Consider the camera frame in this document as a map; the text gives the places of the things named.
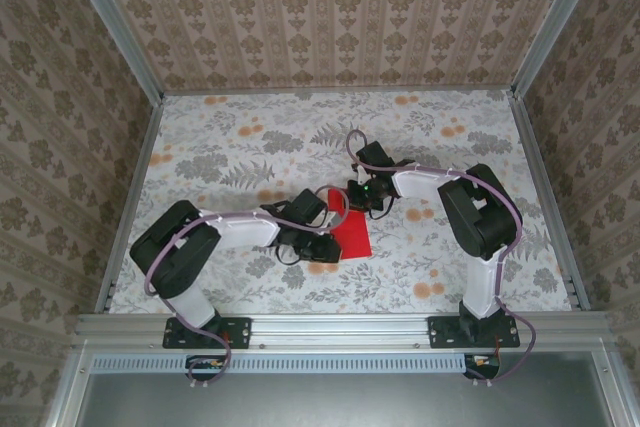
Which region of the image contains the red paper sheet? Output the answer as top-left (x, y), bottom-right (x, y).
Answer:
top-left (327, 188), bottom-right (374, 261)

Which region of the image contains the grey metal panel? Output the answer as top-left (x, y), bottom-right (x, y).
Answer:
top-left (74, 371), bottom-right (616, 427)

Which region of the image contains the small controller board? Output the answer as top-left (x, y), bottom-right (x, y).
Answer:
top-left (187, 354), bottom-right (229, 382)
top-left (463, 352), bottom-right (501, 379)

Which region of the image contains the floral patterned tablecloth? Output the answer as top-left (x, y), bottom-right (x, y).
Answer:
top-left (107, 89), bottom-right (574, 316)

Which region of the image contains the thin black cable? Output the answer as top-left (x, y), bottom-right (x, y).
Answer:
top-left (269, 244), bottom-right (304, 266)
top-left (367, 194), bottom-right (397, 221)

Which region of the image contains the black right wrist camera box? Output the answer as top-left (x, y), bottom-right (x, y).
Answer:
top-left (354, 141), bottom-right (396, 172)

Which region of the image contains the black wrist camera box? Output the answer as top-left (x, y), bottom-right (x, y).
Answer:
top-left (289, 190), bottom-right (329, 226)
top-left (354, 141), bottom-right (396, 172)

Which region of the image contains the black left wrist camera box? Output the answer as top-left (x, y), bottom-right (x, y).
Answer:
top-left (289, 190), bottom-right (329, 226)

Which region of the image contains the wide aluminium frame rail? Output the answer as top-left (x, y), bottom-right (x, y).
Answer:
top-left (74, 311), bottom-right (616, 348)

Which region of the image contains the thin aluminium rail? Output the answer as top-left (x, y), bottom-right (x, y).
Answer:
top-left (162, 86), bottom-right (516, 97)

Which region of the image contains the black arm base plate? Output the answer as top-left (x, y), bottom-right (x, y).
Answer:
top-left (428, 316), bottom-right (521, 350)
top-left (162, 316), bottom-right (253, 350)

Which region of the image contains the white slotted cable duct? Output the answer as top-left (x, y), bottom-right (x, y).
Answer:
top-left (92, 352), bottom-right (469, 374)

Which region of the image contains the purple cable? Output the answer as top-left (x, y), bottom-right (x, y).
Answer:
top-left (346, 129), bottom-right (539, 388)
top-left (143, 186), bottom-right (350, 391)

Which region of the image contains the aluminium side rail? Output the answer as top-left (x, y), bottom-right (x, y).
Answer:
top-left (94, 94), bottom-right (166, 313)
top-left (507, 91), bottom-right (591, 311)

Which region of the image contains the aluminium frame post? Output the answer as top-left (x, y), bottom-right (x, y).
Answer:
top-left (58, 0), bottom-right (166, 101)
top-left (512, 0), bottom-right (614, 98)

